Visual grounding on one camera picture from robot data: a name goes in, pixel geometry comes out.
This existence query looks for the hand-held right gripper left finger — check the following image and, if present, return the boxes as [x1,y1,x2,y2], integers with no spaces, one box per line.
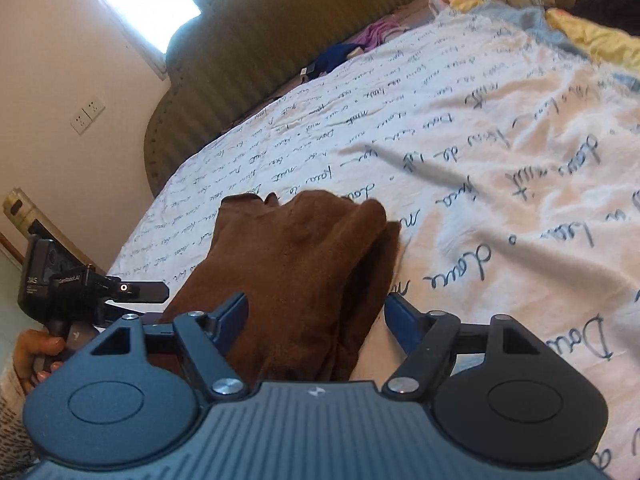
[90,292,250,402]

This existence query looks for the light blue blanket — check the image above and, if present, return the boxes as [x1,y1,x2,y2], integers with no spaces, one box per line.
[447,1,640,92]

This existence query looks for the beige bedside box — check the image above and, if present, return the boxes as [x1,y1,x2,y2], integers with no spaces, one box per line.
[2,187,87,267]

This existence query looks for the window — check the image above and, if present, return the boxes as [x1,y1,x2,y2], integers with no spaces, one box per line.
[81,0,222,80]

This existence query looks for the white wall socket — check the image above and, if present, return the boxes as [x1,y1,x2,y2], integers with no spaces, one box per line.
[70,98,107,136]

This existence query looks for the dark blue cloth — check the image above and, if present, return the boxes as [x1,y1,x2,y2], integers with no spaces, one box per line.
[314,42,368,75]

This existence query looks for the olive green padded headboard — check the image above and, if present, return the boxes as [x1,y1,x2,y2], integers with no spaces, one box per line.
[144,0,426,197]

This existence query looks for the purple cloth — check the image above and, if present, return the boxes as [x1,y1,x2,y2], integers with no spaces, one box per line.
[356,16,402,50]

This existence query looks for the brown garment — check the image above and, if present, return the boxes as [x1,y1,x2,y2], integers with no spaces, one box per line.
[150,191,404,384]

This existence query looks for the yellow cloth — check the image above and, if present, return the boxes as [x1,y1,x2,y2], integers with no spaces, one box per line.
[544,7,640,63]

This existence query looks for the white script-printed bedsheet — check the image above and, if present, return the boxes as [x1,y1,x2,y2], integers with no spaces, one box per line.
[107,2,640,480]

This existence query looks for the person's left hand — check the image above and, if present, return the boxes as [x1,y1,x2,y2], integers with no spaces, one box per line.
[14,331,67,394]

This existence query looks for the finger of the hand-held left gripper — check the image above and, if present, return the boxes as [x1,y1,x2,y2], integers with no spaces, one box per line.
[104,280,170,306]

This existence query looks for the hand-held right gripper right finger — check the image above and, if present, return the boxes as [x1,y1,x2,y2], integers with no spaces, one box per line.
[382,292,548,402]

